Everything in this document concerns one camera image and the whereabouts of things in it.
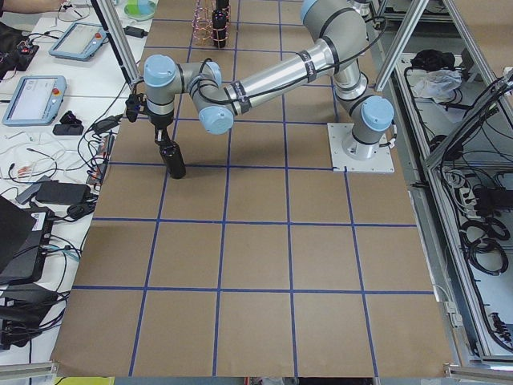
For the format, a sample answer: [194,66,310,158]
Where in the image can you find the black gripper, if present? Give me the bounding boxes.
[149,112,174,133]

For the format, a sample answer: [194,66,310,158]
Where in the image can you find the dark wine bottle carried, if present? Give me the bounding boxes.
[155,128,186,179]

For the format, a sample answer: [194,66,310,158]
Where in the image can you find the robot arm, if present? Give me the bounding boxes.
[143,1,394,145]

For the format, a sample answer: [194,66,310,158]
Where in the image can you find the near wine bottle in basket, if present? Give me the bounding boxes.
[212,0,230,48]

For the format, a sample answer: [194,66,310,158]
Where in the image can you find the black power adapter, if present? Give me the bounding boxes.
[123,26,148,39]

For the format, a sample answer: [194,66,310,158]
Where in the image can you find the green bowl with blocks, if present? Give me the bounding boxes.
[123,0,157,22]

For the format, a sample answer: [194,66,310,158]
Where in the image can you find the teach pendant far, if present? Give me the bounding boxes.
[49,22,107,61]

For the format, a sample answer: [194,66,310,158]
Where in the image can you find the teach pendant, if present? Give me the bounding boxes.
[2,75,67,127]
[49,22,107,61]

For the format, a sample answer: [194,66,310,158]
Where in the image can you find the teach pendant near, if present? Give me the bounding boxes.
[2,75,67,127]

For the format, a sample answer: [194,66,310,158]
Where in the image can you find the black laptop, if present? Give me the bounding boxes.
[1,197,54,285]

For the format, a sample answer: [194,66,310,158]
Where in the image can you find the copper wire wine basket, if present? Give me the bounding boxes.
[192,0,231,47]

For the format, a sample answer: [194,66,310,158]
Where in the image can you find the aluminium frame post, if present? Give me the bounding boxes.
[91,0,139,88]

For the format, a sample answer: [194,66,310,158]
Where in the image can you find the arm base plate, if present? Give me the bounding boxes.
[327,123,395,174]

